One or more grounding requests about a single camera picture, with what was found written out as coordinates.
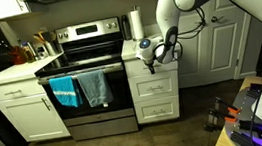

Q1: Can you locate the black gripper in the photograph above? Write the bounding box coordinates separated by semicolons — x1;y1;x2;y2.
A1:
142;57;157;76

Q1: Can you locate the white drawer with cutlery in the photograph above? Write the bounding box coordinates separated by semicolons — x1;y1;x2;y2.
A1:
124;54;179;79

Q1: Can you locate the white medium drawer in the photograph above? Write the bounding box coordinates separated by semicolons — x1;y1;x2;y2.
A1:
126;69;181;104

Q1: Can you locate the white drawer base cabinet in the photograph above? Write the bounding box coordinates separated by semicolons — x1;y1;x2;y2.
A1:
119;33;186;126

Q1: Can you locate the white deep drawer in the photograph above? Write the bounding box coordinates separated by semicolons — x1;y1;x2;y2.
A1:
132;95;182;126

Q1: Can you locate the white panel door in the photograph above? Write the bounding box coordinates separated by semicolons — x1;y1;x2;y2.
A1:
201;0;259;84
169;6;217;90

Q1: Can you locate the white paper towel roll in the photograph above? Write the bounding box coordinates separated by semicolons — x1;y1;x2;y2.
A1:
128;4;147;42
128;9;146;41

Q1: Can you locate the black bottle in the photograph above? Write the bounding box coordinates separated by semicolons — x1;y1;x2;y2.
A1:
120;14;133;42

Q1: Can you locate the grey blue towel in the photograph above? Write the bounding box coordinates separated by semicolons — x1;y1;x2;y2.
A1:
76;69;115;110

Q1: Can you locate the stainless black electric stove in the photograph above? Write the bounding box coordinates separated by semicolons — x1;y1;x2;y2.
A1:
29;15;140;146

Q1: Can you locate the bright blue striped towel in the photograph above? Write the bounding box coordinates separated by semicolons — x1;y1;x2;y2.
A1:
48;74;84;111

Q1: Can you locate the wooden table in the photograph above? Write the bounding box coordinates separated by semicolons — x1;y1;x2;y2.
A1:
203;74;262;146

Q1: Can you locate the utensil crock with spoons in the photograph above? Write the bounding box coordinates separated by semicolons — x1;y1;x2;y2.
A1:
32;29;61;58

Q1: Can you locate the black base clamp bar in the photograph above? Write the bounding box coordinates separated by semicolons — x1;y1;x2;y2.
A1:
238;116;262;138
229;128;259;146

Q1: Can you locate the glass oil bottle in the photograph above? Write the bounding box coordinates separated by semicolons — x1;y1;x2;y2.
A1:
19;38;39;64

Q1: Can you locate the white door base cabinet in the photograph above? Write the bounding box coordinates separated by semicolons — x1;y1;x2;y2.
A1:
0;52;74;146

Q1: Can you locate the red utensil pot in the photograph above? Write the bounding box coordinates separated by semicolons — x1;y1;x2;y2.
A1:
0;37;29;68

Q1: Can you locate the black wrist cable bundle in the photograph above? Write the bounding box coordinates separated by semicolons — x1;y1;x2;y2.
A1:
148;5;212;65

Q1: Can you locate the dark door lever handle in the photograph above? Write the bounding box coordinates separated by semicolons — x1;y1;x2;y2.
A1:
210;14;225;24

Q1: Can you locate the orange handled clamp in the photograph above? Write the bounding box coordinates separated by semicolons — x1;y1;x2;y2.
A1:
213;93;242;118
202;104;241;133

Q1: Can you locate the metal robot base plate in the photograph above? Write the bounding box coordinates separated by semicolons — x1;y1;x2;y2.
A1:
219;81;262;146

